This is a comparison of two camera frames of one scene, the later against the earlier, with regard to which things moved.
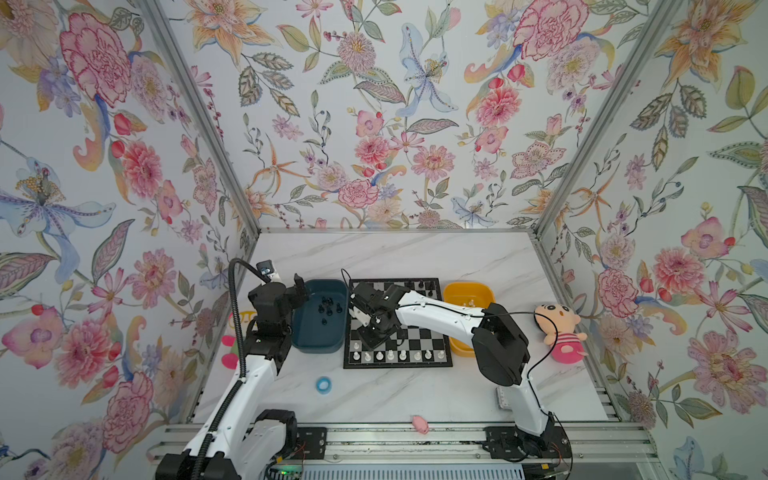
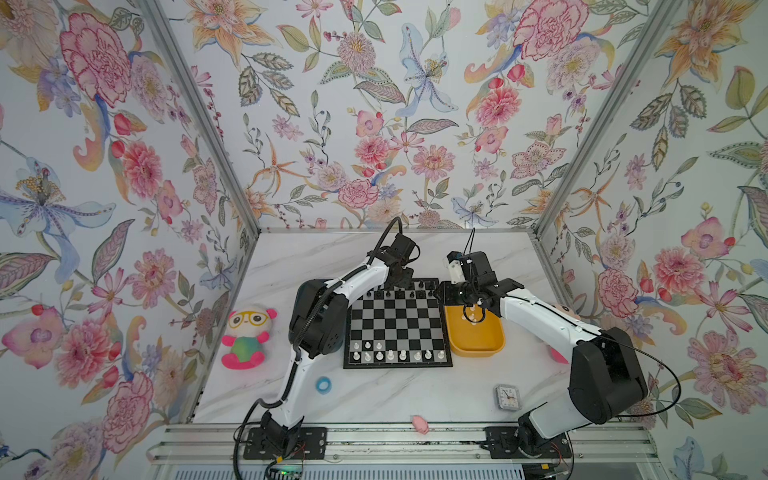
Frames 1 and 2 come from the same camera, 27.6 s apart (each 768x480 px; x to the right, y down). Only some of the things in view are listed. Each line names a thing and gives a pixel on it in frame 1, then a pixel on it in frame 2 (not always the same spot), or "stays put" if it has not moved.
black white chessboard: (413, 347) stays put
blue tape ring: (324, 385) stays put
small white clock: (501, 399) stays put
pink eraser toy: (420, 424) stays put
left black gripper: (297, 299) → (406, 282)
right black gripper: (369, 343) → (445, 291)
